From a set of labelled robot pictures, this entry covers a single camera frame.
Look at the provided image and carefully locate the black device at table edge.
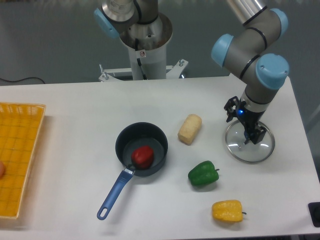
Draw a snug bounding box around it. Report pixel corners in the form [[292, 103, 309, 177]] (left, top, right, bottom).
[[308, 202, 320, 228]]

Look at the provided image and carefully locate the green bell pepper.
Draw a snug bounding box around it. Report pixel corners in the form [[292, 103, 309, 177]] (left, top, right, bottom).
[[187, 160, 220, 187]]

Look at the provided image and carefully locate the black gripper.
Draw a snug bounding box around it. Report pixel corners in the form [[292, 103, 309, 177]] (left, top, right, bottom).
[[224, 96, 266, 145]]

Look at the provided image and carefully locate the black cable on floor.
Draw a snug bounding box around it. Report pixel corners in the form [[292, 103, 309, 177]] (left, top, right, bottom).
[[0, 76, 46, 84]]

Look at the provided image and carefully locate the glass pot lid blue knob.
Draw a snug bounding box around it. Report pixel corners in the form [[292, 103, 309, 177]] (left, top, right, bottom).
[[224, 120, 275, 164]]

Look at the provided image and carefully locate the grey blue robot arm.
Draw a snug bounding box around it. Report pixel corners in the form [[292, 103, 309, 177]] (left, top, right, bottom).
[[93, 0, 290, 144]]

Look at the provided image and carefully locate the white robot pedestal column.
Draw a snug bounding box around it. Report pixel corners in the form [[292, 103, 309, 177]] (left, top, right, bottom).
[[120, 13, 173, 76]]

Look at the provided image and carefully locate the beige bread loaf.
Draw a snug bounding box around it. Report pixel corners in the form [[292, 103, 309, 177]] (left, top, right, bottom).
[[177, 114, 202, 145]]

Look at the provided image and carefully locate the yellow woven basket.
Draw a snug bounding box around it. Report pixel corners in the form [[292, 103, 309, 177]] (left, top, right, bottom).
[[0, 102, 46, 219]]

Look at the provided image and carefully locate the red bell pepper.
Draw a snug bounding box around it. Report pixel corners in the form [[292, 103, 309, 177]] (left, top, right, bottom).
[[128, 145, 154, 170]]

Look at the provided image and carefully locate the dark pot with blue handle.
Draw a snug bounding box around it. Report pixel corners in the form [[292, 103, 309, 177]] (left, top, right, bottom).
[[96, 122, 169, 220]]

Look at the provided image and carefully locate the white pedestal base bracket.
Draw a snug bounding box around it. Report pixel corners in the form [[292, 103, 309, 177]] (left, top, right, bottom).
[[98, 58, 189, 83]]

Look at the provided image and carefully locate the yellow bell pepper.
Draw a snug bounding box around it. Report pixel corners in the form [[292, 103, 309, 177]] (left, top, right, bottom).
[[211, 199, 247, 223]]

